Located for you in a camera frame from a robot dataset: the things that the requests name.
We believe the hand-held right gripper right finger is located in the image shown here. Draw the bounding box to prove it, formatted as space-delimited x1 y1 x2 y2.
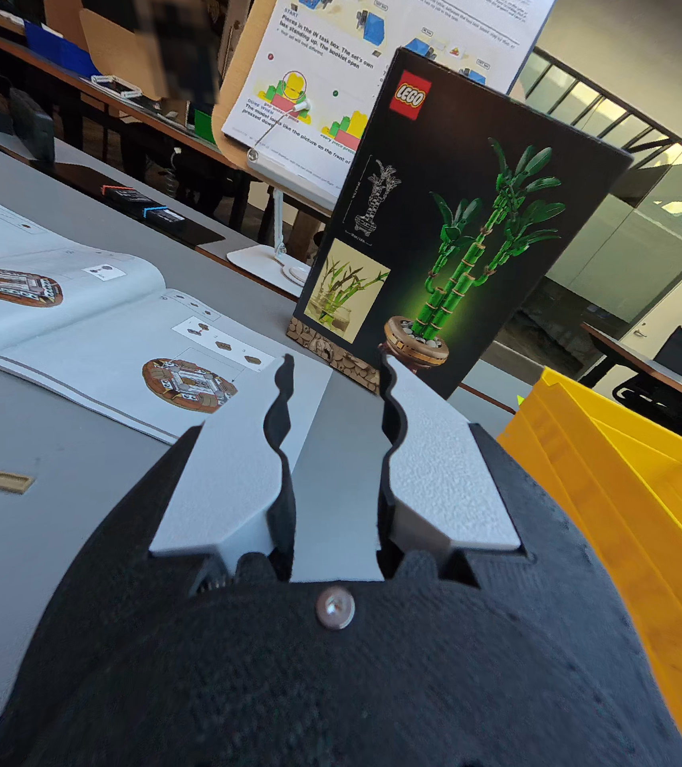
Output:
377 354 523 562

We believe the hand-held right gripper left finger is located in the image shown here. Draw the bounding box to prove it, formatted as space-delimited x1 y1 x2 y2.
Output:
149 354 297 562

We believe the yellow plastic bin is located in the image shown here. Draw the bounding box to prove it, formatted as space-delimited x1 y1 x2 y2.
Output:
497 367 682 767

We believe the open lego instruction booklet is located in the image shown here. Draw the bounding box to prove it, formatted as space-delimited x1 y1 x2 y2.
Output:
0 201 333 447

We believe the black lego bamboo set box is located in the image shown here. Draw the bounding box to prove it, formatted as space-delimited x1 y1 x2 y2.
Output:
287 47 634 401

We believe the brown side table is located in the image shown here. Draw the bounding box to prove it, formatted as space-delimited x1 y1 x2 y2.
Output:
581 322 682 415

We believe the instruction sheet on stand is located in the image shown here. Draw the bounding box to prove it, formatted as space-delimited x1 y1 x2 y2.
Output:
212 0 378 300

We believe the black desk mat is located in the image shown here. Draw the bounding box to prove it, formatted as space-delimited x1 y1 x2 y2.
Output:
54 161 226 246

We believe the small black box orange stripe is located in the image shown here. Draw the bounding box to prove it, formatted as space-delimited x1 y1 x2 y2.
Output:
100 185 156 206

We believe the long wooden table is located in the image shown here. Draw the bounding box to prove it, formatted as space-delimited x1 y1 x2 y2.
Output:
0 30 240 175

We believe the light wooden chair back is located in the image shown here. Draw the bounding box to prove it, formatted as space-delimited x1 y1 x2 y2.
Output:
79 7 168 99

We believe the printed task instruction sheet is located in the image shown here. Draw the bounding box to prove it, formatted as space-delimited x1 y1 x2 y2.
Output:
221 0 557 181

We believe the blue plastic bin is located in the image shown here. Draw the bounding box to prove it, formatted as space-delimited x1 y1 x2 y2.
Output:
24 20 102 79

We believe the white frame part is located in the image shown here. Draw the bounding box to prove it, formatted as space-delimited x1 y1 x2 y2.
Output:
91 75 144 99

